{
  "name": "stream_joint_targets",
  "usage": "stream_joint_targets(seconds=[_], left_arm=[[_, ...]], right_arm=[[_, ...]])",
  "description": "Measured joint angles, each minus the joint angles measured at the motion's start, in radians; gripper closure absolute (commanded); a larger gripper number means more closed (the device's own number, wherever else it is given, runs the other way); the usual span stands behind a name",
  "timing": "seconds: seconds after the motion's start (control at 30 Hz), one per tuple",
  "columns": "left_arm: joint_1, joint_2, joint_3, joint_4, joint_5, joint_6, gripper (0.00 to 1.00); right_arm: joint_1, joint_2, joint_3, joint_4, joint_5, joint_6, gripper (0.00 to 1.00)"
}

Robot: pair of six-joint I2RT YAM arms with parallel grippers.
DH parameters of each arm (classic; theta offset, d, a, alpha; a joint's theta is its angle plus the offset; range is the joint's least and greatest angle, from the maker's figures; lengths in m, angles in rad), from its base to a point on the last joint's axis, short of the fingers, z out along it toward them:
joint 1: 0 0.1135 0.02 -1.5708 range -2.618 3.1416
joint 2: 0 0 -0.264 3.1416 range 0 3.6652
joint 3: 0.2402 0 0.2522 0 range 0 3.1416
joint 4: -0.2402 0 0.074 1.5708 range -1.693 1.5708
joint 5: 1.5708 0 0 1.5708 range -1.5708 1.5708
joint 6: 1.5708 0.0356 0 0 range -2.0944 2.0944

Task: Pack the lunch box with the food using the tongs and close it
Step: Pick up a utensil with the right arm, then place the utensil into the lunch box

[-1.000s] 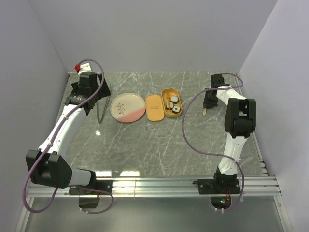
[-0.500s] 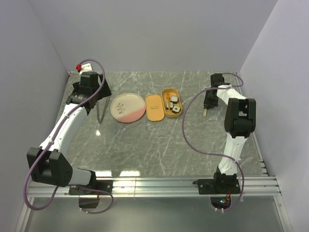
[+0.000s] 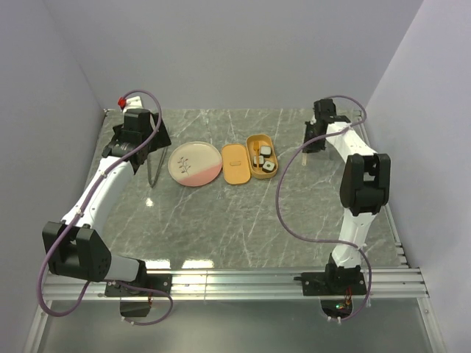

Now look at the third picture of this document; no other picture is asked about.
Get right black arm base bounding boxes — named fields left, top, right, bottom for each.
left=293, top=269, right=371, bottom=324

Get pink and cream plate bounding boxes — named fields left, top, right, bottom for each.
left=168, top=141, right=222, bottom=187

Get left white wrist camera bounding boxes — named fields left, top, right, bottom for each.
left=118, top=96, right=144, bottom=113

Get aluminium mounting rail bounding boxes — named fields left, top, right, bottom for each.
left=43, top=268, right=429, bottom=301

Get metal serving tongs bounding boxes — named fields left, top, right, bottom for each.
left=146, top=147, right=168, bottom=188

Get orange lunch box base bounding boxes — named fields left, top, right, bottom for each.
left=246, top=134, right=278, bottom=179

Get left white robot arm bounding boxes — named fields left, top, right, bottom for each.
left=41, top=108, right=171, bottom=296

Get sushi roll green centre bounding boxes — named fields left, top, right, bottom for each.
left=252, top=155, right=265, bottom=168

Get sushi roll red centre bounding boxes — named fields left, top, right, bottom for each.
left=262, top=160, right=276, bottom=174

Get sushi roll white top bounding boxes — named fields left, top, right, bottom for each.
left=259, top=145, right=272, bottom=157

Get orange lunch box lid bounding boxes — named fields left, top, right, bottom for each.
left=221, top=143, right=251, bottom=185

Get orange plastic fork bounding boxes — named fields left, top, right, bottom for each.
left=252, top=140, right=260, bottom=168

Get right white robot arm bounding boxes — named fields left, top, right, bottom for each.
left=302, top=98, right=391, bottom=269

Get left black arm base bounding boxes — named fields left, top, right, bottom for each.
left=105, top=274, right=174, bottom=326

